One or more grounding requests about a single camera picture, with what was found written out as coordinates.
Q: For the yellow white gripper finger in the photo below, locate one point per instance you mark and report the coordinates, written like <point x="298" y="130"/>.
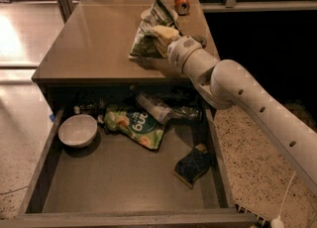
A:
<point x="166" y="35"/>
<point x="162" y="49"/>

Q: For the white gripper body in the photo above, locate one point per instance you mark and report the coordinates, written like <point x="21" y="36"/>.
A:
<point x="180" y="51"/>

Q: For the green jalapeno chip bag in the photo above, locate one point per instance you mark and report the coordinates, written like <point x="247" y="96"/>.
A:
<point x="144" y="42"/>

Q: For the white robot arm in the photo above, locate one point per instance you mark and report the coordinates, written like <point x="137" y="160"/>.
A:
<point x="224" y="83"/>

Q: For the white bowl on counter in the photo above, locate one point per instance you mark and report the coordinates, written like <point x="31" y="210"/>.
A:
<point x="147" y="12"/>

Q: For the green teal chip bag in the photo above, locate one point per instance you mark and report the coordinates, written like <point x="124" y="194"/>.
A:
<point x="139" y="125"/>

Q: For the white bowl in drawer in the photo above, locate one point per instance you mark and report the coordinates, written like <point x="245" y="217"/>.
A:
<point x="78" y="131"/>

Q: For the orange soda can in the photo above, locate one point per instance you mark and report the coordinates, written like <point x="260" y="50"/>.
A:
<point x="181" y="7"/>

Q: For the dark glass bottle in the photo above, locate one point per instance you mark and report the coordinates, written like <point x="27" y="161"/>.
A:
<point x="187" y="114"/>

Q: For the clear plastic water bottle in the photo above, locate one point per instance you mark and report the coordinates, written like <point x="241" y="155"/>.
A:
<point x="159" y="110"/>

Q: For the dark bottle back left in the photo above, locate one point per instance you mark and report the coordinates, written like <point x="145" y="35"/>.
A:
<point x="90" y="106"/>

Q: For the blue yellow sponge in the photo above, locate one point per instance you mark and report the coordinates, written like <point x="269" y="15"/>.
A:
<point x="193" y="166"/>

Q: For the white floor vent grille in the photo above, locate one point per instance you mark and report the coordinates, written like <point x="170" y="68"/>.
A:
<point x="260" y="222"/>

